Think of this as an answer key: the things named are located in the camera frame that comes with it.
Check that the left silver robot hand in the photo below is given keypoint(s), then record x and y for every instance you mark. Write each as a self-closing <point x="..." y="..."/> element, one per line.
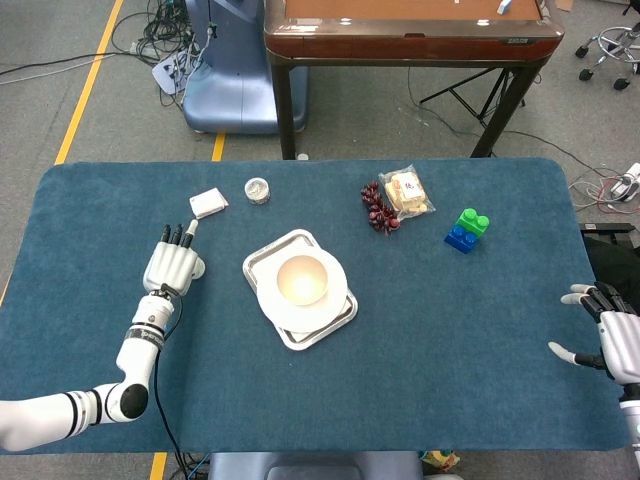
<point x="167" y="267"/>

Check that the white round plate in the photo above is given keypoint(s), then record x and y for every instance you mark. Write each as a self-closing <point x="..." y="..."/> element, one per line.
<point x="330" y="315"/>

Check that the yellow patterned object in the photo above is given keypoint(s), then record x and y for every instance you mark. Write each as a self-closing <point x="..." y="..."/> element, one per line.
<point x="440" y="460"/>

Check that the square metal tray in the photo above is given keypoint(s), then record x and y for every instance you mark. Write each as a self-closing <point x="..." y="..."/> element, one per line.
<point x="272" y="250"/>

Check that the blue felt table cloth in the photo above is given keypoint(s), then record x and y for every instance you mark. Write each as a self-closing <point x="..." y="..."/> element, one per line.
<point x="400" y="375"/>

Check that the clear bag of biscuits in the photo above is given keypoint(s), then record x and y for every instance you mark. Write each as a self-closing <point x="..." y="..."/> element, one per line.
<point x="407" y="195"/>

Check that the brown mahjong table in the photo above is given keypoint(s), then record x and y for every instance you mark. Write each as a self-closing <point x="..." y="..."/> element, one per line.
<point x="400" y="45"/>

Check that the office chair base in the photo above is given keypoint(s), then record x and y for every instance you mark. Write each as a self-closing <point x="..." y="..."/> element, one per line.
<point x="621" y="84"/>

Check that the beige bowl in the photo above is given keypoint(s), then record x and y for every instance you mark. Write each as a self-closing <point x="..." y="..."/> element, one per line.
<point x="302" y="280"/>

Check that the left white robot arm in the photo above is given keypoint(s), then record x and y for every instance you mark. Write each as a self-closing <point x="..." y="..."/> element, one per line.
<point x="50" y="415"/>

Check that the blue building block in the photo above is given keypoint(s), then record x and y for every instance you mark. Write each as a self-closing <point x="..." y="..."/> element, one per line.
<point x="460" y="240"/>

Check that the green building block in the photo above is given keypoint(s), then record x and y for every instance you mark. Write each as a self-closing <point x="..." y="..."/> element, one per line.
<point x="472" y="222"/>

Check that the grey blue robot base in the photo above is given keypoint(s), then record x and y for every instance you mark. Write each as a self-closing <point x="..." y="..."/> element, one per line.
<point x="310" y="467"/>

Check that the white square plate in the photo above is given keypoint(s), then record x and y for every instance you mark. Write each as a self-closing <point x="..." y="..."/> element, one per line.
<point x="298" y="336"/>

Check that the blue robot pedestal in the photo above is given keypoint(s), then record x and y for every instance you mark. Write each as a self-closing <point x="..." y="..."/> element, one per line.
<point x="235" y="90"/>

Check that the red grape bunch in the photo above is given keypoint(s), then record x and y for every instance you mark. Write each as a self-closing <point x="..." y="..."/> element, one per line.
<point x="380" y="212"/>

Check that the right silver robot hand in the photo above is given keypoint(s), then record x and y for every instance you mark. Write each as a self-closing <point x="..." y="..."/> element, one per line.
<point x="622" y="345"/>

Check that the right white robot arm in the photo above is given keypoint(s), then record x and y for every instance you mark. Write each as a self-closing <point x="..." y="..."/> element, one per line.
<point x="632" y="415"/>

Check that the white power strip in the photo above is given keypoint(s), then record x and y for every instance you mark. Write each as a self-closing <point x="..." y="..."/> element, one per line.
<point x="631" y="175"/>
<point x="167" y="72"/>

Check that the blue white mahjong tile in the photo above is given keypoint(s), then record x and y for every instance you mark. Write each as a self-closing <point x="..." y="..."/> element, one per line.
<point x="505" y="6"/>

